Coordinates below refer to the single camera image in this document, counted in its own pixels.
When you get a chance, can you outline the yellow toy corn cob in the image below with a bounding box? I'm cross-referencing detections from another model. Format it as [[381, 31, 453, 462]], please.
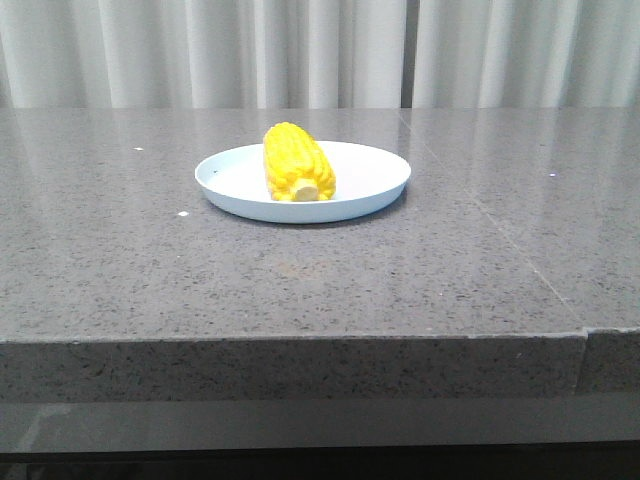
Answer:
[[263, 122, 336, 202]]

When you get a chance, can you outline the light blue round plate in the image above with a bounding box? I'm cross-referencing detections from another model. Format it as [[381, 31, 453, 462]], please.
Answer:
[[194, 141, 411, 224]]

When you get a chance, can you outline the white pleated curtain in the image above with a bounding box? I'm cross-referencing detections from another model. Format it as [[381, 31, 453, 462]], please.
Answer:
[[1, 1, 639, 108]]

